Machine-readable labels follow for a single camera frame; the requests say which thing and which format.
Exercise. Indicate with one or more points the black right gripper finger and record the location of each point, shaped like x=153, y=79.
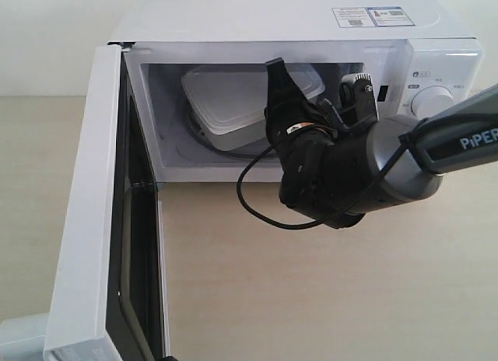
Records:
x=283, y=94

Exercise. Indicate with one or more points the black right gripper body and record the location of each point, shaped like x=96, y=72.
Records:
x=315, y=164

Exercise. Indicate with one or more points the white plastic lidded container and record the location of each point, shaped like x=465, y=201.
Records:
x=228, y=101

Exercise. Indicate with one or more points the white microwave door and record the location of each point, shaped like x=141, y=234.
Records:
x=109, y=300

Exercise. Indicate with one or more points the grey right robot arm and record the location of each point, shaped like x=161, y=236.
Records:
x=402, y=159

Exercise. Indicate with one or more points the glass microwave turntable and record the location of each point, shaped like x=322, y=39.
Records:
x=195, y=131

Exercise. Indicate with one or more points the white upper microwave knob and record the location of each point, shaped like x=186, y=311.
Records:
x=431, y=101

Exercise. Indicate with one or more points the white microwave oven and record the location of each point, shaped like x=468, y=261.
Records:
x=172, y=37

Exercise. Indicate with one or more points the blue energy label sticker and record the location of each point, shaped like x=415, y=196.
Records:
x=388, y=15

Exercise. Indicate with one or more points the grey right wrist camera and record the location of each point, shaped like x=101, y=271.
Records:
x=358, y=103

